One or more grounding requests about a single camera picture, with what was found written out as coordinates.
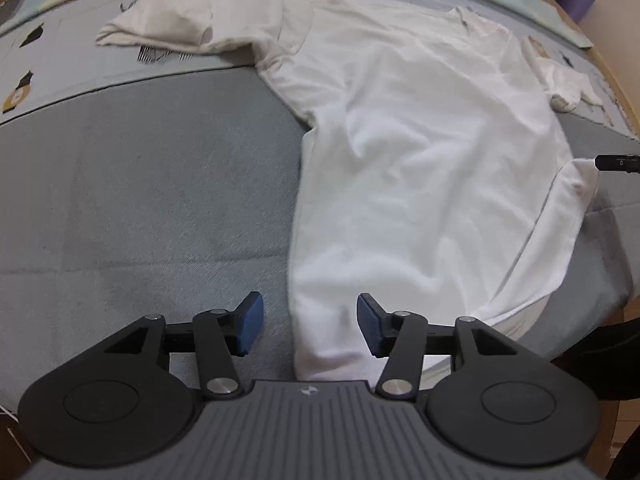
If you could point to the white shirt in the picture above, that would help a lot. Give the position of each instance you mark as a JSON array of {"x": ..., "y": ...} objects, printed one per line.
[{"x": 425, "y": 160}]

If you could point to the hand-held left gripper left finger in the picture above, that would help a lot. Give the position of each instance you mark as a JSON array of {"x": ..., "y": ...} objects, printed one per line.
[{"x": 251, "y": 321}]

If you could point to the deer print bed sheet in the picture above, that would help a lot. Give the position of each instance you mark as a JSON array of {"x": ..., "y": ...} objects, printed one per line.
[{"x": 60, "y": 60}]

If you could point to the grey bed mat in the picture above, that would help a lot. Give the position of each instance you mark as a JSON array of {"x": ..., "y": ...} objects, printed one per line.
[{"x": 150, "y": 185}]

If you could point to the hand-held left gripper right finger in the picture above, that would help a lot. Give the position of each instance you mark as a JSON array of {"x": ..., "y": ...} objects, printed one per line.
[{"x": 368, "y": 322}]

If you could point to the dark cloth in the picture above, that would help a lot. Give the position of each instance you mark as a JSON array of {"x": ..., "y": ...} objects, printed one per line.
[{"x": 605, "y": 355}]

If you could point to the wooden bed frame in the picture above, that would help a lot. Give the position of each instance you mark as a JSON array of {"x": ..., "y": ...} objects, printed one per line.
[{"x": 622, "y": 85}]

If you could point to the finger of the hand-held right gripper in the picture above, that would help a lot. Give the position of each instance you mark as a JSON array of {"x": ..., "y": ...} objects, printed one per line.
[{"x": 617, "y": 162}]

